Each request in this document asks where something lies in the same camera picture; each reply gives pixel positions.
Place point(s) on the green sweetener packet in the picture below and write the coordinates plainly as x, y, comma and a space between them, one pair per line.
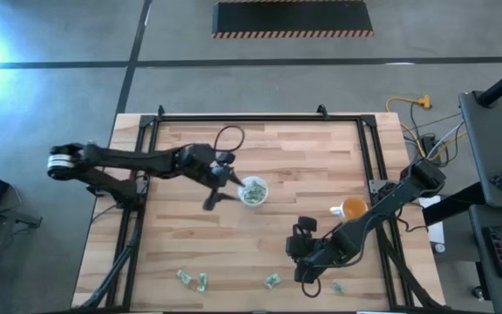
259, 194
249, 194
201, 282
184, 277
338, 287
272, 280

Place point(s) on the white mug yellow interior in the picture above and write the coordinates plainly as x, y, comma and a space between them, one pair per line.
354, 209

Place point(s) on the clear plastic tub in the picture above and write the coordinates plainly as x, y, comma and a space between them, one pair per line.
266, 192

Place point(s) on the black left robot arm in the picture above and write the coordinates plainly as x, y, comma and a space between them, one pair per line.
124, 159

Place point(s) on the black keyboard desk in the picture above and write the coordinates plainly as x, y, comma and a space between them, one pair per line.
477, 270

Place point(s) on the white paper sheet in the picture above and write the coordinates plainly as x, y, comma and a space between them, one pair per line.
436, 231

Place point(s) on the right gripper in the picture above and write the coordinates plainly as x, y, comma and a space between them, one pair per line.
310, 250

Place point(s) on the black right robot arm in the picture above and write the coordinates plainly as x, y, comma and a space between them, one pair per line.
386, 202

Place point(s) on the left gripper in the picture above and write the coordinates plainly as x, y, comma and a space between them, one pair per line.
207, 165

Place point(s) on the black office desk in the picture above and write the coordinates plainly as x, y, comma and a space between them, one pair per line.
495, 144

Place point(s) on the small black controller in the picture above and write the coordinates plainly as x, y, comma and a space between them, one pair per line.
500, 183

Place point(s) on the black hazard-striped floor mat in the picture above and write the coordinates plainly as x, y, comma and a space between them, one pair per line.
290, 17

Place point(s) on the black metal table frame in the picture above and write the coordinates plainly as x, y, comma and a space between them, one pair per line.
255, 118

